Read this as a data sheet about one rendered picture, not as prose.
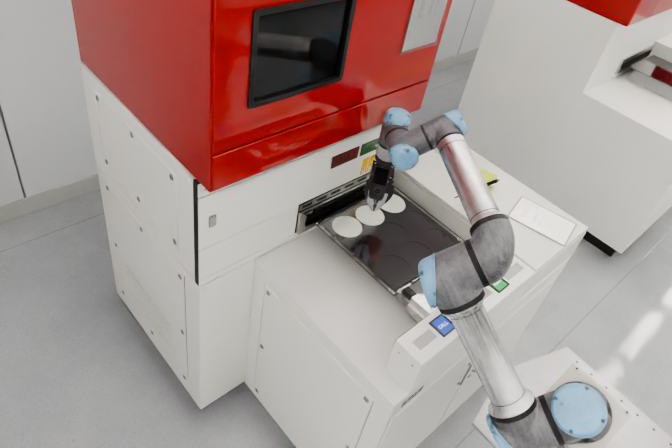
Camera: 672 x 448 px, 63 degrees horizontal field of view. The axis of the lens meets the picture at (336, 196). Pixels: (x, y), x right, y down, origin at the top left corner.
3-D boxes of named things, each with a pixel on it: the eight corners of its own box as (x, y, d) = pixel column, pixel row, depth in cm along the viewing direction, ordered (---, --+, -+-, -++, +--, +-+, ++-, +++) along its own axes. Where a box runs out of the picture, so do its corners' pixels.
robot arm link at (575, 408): (616, 428, 132) (619, 428, 120) (561, 446, 135) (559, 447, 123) (591, 378, 137) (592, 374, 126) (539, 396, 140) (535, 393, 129)
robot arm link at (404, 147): (425, 139, 144) (416, 116, 152) (386, 158, 146) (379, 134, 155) (436, 159, 149) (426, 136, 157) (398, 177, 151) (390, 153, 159)
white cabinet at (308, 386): (242, 392, 229) (253, 260, 176) (398, 288, 285) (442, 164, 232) (345, 525, 197) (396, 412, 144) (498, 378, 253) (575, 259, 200)
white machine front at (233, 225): (194, 281, 166) (193, 179, 140) (381, 188, 213) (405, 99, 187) (200, 288, 164) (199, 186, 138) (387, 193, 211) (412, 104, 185)
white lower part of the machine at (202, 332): (117, 303, 252) (94, 162, 199) (263, 233, 300) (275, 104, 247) (200, 421, 217) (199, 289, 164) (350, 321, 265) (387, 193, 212)
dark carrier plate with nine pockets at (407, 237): (320, 223, 182) (320, 222, 182) (390, 187, 202) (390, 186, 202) (394, 291, 165) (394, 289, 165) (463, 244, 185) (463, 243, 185)
